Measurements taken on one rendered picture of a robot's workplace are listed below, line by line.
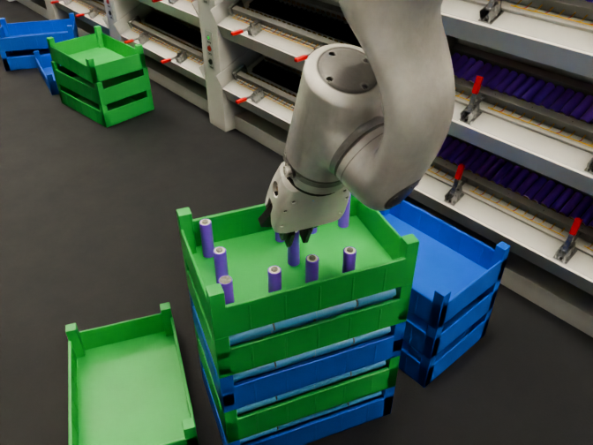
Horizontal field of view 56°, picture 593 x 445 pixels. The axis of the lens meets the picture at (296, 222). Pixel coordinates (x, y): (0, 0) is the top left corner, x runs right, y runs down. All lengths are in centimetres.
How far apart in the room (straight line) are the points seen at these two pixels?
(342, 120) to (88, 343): 82
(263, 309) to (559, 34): 69
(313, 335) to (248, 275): 13
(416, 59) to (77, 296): 104
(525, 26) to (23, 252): 122
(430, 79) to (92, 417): 86
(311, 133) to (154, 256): 90
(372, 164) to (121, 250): 101
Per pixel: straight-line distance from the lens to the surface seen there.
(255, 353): 80
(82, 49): 228
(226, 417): 89
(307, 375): 88
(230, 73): 186
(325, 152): 57
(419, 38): 49
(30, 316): 135
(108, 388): 115
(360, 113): 54
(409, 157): 51
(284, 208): 68
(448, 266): 113
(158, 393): 112
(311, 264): 76
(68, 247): 151
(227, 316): 73
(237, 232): 90
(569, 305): 131
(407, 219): 122
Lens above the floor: 88
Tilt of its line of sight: 37 degrees down
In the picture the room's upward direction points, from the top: straight up
